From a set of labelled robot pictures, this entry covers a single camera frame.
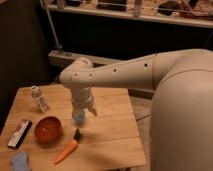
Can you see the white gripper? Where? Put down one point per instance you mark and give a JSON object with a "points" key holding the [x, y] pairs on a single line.
{"points": [[82, 98]]}

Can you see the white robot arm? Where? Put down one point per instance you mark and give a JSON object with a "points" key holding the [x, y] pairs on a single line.
{"points": [[181, 124]]}

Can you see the orange toy carrot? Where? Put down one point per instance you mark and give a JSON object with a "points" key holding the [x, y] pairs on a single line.
{"points": [[69, 147]]}

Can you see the orange bowl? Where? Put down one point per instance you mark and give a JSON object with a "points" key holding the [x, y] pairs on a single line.
{"points": [[48, 129]]}

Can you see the blue cloth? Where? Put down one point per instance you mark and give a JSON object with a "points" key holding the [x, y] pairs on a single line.
{"points": [[20, 162]]}

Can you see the metal upright pole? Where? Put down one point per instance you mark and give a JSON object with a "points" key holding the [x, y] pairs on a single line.
{"points": [[57, 44]]}

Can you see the metal shelf rail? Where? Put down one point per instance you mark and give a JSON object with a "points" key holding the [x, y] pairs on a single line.
{"points": [[131, 16]]}

